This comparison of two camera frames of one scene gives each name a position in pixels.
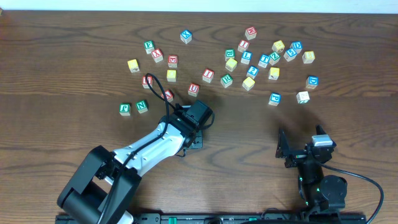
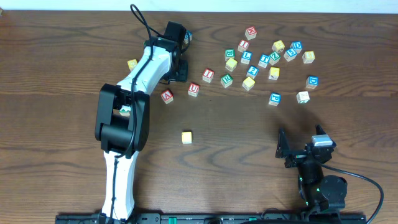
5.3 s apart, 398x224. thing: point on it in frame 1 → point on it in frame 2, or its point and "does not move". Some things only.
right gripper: x=301 y=157 does not move
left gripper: x=196 y=140 → x=181 y=72
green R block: x=226 y=80 does not move
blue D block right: x=312 y=81 does not move
